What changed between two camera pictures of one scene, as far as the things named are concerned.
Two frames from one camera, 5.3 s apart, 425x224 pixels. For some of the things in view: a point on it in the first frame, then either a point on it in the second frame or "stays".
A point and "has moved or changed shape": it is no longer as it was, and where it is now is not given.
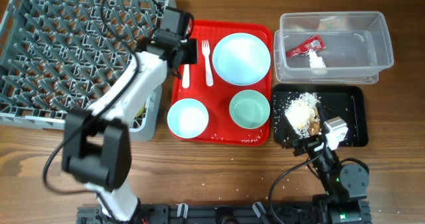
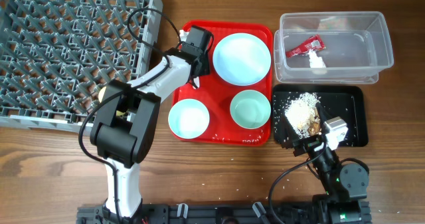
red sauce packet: x=314 y=42 stays
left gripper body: x=188 y=50 -> x=204 y=56
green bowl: x=249 y=109 stays
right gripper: x=291 y=139 stays
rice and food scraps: x=301 y=112 stays
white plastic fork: x=206 y=50 has moved or changed shape
